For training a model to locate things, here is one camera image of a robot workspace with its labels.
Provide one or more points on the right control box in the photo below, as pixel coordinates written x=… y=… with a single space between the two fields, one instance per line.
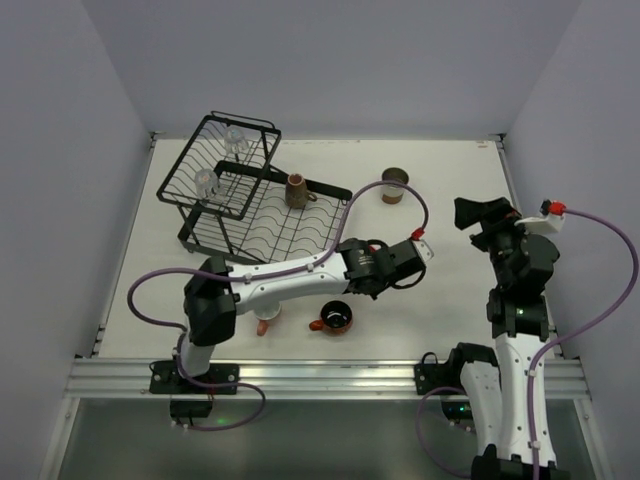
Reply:
x=457 y=411

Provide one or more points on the pink mug white inside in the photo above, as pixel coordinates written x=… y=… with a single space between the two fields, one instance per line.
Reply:
x=265 y=316

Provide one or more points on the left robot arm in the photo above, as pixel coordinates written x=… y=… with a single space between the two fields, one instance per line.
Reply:
x=218 y=293

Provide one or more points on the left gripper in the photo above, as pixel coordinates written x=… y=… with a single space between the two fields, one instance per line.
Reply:
x=407 y=256

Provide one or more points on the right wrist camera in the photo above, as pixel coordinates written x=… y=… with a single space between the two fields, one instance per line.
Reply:
x=550 y=220

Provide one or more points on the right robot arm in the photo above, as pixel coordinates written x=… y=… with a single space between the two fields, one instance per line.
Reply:
x=506 y=388

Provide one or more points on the clear glass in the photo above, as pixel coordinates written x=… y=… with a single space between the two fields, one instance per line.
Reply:
x=207 y=184
x=235 y=141

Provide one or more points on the left control box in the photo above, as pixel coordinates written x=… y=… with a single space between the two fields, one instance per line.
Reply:
x=182 y=411

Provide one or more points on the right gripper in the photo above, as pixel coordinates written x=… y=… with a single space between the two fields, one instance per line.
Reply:
x=489 y=223

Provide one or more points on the black wire dish rack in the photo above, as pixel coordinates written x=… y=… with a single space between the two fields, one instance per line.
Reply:
x=249 y=223

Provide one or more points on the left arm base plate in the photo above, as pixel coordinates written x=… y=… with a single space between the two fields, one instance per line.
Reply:
x=165 y=379

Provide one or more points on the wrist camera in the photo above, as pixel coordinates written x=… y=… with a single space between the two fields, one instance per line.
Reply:
x=423 y=248
x=550 y=220

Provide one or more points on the white and brown cup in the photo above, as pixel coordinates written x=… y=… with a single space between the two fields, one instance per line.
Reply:
x=392 y=193

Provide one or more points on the red orange mug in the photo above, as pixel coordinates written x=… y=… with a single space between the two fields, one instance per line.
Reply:
x=335 y=318

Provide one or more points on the control box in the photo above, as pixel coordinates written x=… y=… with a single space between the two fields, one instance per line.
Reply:
x=457 y=411
x=182 y=411

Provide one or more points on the aluminium mounting rail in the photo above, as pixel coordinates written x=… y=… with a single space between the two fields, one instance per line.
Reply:
x=130 y=378

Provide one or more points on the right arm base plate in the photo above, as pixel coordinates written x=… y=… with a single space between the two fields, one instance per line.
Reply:
x=431 y=376

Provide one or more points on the clear glass near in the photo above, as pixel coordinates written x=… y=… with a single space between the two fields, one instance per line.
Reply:
x=207 y=184

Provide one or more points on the clear glass far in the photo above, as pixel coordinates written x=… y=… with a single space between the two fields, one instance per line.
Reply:
x=235 y=141

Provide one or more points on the brown mug with handle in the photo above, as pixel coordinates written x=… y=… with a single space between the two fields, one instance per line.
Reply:
x=297 y=194

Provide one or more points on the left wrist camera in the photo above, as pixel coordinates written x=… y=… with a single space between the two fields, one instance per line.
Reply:
x=423 y=248

